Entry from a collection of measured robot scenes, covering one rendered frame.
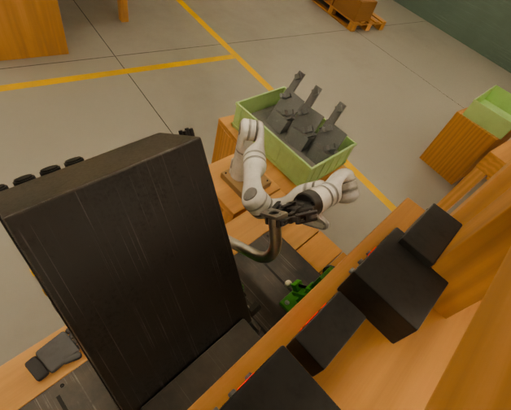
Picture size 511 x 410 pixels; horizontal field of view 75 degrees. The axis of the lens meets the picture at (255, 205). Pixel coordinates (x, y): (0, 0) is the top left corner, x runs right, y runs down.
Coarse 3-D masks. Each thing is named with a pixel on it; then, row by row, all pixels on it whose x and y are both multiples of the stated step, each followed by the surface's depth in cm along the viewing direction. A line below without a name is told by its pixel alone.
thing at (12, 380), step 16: (240, 224) 146; (256, 224) 148; (240, 240) 141; (48, 336) 103; (32, 352) 100; (0, 368) 96; (16, 368) 96; (64, 368) 99; (0, 384) 93; (16, 384) 94; (32, 384) 95; (48, 384) 96; (0, 400) 91; (16, 400) 92
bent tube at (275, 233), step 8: (272, 208) 82; (264, 216) 80; (272, 216) 78; (280, 216) 77; (272, 224) 79; (272, 232) 80; (280, 232) 81; (232, 240) 95; (272, 240) 81; (280, 240) 81; (232, 248) 95; (240, 248) 92; (248, 248) 91; (272, 248) 82; (280, 248) 82; (248, 256) 91; (256, 256) 88; (264, 256) 85; (272, 256) 84
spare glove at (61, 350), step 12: (60, 336) 102; (72, 336) 103; (48, 348) 99; (60, 348) 100; (72, 348) 100; (36, 360) 97; (48, 360) 97; (60, 360) 98; (72, 360) 99; (36, 372) 95; (48, 372) 96
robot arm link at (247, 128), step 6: (246, 120) 141; (252, 120) 142; (240, 126) 141; (246, 126) 140; (252, 126) 140; (240, 132) 142; (246, 132) 140; (252, 132) 141; (240, 138) 143; (246, 138) 143; (252, 138) 143; (240, 144) 145; (246, 144) 148; (240, 150) 149
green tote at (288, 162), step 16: (256, 96) 200; (272, 96) 211; (240, 112) 192; (272, 144) 184; (352, 144) 191; (272, 160) 190; (288, 160) 180; (336, 160) 189; (288, 176) 185; (304, 176) 176; (320, 176) 189
